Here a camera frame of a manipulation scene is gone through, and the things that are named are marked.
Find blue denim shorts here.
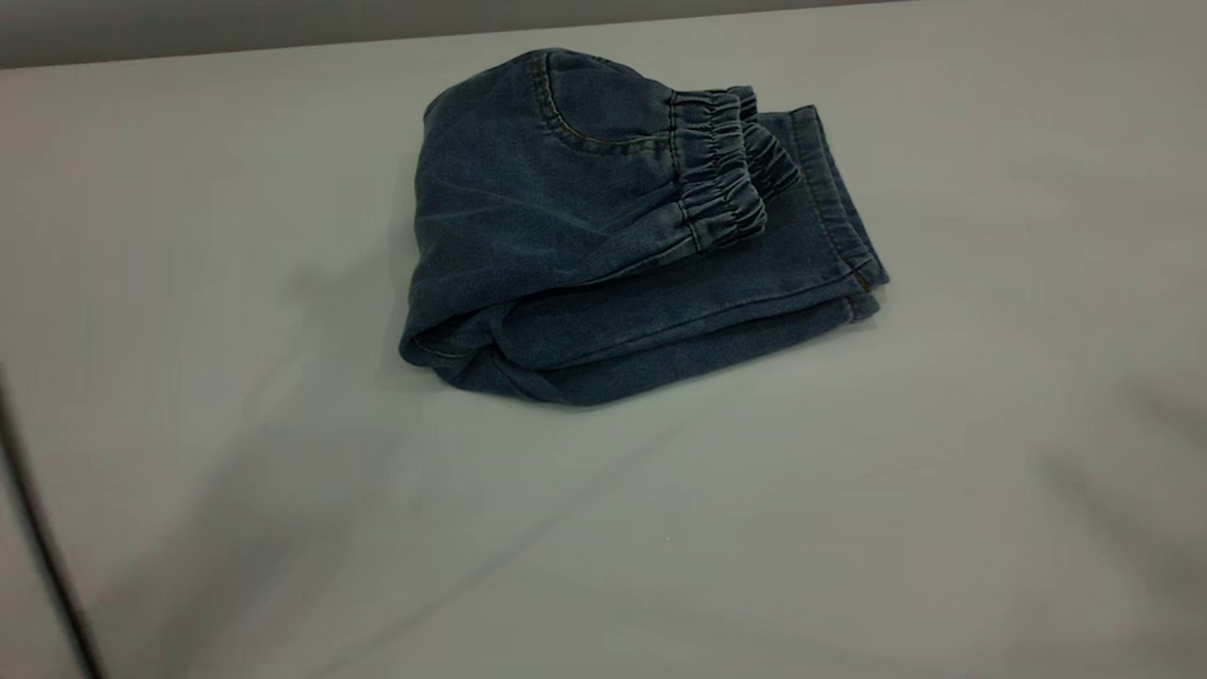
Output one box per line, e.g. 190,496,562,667
398,47,891,408

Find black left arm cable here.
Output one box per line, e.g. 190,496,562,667
0,373,107,679

